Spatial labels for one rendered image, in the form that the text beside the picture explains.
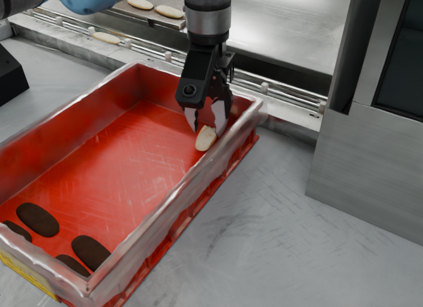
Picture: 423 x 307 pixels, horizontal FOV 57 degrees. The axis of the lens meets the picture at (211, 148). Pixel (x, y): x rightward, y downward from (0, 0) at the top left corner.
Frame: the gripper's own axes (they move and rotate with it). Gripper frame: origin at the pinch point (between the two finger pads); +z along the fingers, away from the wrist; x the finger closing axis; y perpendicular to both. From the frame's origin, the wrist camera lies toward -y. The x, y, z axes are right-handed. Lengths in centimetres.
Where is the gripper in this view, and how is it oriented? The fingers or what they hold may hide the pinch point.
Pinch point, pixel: (206, 131)
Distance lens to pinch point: 76.0
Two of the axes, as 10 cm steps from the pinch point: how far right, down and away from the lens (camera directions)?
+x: -9.5, -1.9, 2.3
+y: 3.0, -6.2, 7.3
